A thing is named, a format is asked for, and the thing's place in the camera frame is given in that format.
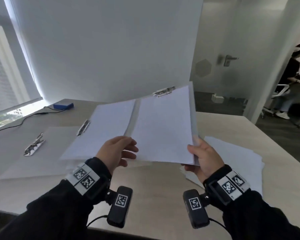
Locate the hexagon door sign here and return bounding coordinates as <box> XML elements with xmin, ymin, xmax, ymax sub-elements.
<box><xmin>195</xmin><ymin>58</ymin><xmax>212</xmax><ymax>78</ymax></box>

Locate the person's left hand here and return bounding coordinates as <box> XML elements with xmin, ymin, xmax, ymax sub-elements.
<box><xmin>96</xmin><ymin>136</ymin><xmax>139</xmax><ymax>175</ymax></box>

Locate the black wrist camera with tag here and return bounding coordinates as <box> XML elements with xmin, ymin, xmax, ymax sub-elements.
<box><xmin>106</xmin><ymin>186</ymin><xmax>134</xmax><ymax>228</ymax></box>
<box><xmin>182</xmin><ymin>189</ymin><xmax>211</xmax><ymax>229</ymax></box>

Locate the small white box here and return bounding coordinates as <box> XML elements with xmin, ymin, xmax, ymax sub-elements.
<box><xmin>211</xmin><ymin>93</ymin><xmax>225</xmax><ymax>104</ymax></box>

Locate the window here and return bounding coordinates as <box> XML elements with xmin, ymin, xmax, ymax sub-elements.
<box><xmin>0</xmin><ymin>0</ymin><xmax>43</xmax><ymax>131</ymax></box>

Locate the person's right forearm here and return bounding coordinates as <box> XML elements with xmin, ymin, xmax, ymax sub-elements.
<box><xmin>222</xmin><ymin>190</ymin><xmax>300</xmax><ymax>240</ymax></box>

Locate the person's left forearm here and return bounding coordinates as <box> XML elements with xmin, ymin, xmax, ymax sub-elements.
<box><xmin>0</xmin><ymin>179</ymin><xmax>108</xmax><ymax>240</ymax></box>

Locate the black wristband with marker tags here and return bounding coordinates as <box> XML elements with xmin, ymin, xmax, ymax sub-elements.
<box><xmin>65</xmin><ymin>157</ymin><xmax>113</xmax><ymax>205</ymax></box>
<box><xmin>202</xmin><ymin>164</ymin><xmax>252</xmax><ymax>212</ymax></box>

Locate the white paper sheet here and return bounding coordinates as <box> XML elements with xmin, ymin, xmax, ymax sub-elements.
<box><xmin>131</xmin><ymin>85</ymin><xmax>194</xmax><ymax>165</ymax></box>
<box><xmin>61</xmin><ymin>99</ymin><xmax>137</xmax><ymax>162</ymax></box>

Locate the person's right hand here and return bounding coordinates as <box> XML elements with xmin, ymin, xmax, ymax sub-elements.
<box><xmin>184</xmin><ymin>136</ymin><xmax>225</xmax><ymax>184</ymax></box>

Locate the thin black camera cable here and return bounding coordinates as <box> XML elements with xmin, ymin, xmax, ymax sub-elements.
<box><xmin>86</xmin><ymin>215</ymin><xmax>108</xmax><ymax>228</ymax></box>
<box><xmin>209</xmin><ymin>217</ymin><xmax>227</xmax><ymax>228</ymax></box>

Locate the translucent clipboard with metal clip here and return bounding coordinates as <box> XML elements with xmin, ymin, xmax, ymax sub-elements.
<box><xmin>59</xmin><ymin>98</ymin><xmax>142</xmax><ymax>163</ymax></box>
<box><xmin>124</xmin><ymin>82</ymin><xmax>200</xmax><ymax>166</ymax></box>
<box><xmin>0</xmin><ymin>126</ymin><xmax>83</xmax><ymax>181</ymax></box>

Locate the small blue box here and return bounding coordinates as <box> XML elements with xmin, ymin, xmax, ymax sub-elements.
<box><xmin>53</xmin><ymin>102</ymin><xmax>75</xmax><ymax>110</ymax></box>

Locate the frosted glass door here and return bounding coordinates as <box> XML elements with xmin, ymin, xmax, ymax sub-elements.
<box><xmin>189</xmin><ymin>0</ymin><xmax>289</xmax><ymax>115</ymax></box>

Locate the white roller blind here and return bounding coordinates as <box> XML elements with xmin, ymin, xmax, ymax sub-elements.
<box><xmin>0</xmin><ymin>97</ymin><xmax>44</xmax><ymax>116</ymax></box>

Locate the long black cable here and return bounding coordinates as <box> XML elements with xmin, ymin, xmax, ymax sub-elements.
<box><xmin>0</xmin><ymin>106</ymin><xmax>66</xmax><ymax>134</ymax></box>

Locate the metal door handle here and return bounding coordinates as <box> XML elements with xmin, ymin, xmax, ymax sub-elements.
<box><xmin>217</xmin><ymin>54</ymin><xmax>240</xmax><ymax>67</ymax></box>

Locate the white office chair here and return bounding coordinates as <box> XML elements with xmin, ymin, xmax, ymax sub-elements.
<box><xmin>262</xmin><ymin>83</ymin><xmax>291</xmax><ymax>118</ymax></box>

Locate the stack of white papers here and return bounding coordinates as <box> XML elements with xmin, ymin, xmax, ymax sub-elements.
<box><xmin>179</xmin><ymin>136</ymin><xmax>265</xmax><ymax>198</ymax></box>

